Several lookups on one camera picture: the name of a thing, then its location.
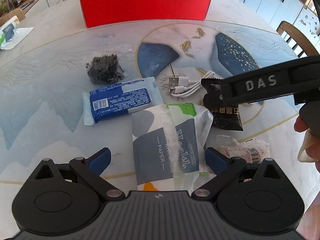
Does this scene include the black snack packet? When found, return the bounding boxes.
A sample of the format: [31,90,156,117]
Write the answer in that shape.
[201,77,243,131]

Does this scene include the white grey paper tissue pack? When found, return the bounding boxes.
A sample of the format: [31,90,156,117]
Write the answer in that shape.
[132,103,213,192]

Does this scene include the blue wet wipes pack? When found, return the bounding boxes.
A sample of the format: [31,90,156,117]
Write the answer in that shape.
[82,77,163,126]

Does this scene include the white USB cable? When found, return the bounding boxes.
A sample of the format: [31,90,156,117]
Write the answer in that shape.
[167,70,217,99]

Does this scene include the bag of dark dried bits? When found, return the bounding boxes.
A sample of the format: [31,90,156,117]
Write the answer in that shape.
[84,43,133,85]

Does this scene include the person's right hand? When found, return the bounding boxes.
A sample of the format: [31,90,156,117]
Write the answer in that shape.
[294,116,320,171]

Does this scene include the clear pink printed packet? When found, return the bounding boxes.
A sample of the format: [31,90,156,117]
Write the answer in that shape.
[216,135,270,163]

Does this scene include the white refrigerator with magnets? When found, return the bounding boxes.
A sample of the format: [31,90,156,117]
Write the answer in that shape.
[293,7,319,40]

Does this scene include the red cardboard box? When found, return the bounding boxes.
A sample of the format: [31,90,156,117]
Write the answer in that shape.
[79,0,211,28]

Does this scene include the white sideboard cabinet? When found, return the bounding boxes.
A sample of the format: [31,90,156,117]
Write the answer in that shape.
[0,0,64,27]

